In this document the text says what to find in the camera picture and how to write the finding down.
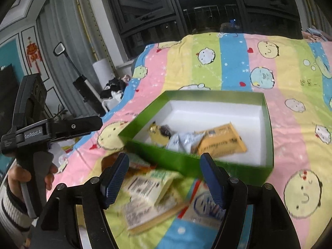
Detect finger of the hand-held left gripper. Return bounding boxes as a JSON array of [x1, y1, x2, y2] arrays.
[[50, 115, 103, 143]]

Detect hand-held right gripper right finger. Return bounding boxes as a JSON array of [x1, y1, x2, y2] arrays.
[[200, 153, 303, 249]]

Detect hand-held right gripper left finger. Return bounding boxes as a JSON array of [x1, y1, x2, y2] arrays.
[[31, 153, 129, 249]]

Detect orange snack packet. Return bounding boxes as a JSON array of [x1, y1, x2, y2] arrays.
[[101, 153, 156, 172]]

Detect pale green carrot snack packet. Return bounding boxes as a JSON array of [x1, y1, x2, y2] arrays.
[[122, 170, 183, 205]]

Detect green cardboard box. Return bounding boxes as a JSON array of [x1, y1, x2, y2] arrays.
[[118, 90, 275, 187]]

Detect person's left forearm striped sleeve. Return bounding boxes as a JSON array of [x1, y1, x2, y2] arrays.
[[0, 179, 39, 249]]

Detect person's left hand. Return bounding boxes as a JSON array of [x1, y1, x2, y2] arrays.
[[7, 164, 59, 200]]

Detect small potted plant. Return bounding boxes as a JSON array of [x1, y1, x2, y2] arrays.
[[52, 106, 70, 121]]

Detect blue white snack packet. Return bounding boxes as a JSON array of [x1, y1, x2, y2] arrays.
[[182, 180, 229, 229]]

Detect orange-yellow snack packet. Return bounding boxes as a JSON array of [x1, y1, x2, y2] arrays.
[[193, 123, 247, 157]]

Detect black stick vacuum cleaner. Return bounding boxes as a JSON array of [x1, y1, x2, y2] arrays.
[[53, 43, 107, 115]]

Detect black television screen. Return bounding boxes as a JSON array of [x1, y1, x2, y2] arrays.
[[0, 63, 24, 135]]

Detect cream biscuit packet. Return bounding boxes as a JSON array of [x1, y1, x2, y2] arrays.
[[122, 200, 190, 235]]

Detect white grey snack packet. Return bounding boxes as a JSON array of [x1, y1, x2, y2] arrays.
[[166, 132, 205, 152]]

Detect black white clothes pile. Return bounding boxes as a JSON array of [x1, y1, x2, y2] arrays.
[[100, 75, 131, 109]]

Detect yellow snack packet dark picture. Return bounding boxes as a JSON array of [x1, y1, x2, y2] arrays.
[[149, 121, 173, 148]]

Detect white cylinder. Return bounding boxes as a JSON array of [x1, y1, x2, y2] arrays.
[[93, 58, 115, 89]]

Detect striped cartoon printed blanket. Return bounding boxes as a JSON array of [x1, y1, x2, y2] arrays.
[[50, 32, 332, 249]]

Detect grey curtain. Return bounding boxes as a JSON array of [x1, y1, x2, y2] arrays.
[[36, 0, 104, 115]]

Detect dark framed window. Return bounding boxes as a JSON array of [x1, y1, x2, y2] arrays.
[[101, 0, 304, 60]]

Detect pink blue clothes pile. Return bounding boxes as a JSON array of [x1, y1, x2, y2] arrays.
[[301, 27, 332, 42]]

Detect red knot wall decoration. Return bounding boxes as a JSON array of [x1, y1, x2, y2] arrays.
[[26, 35, 43, 69]]

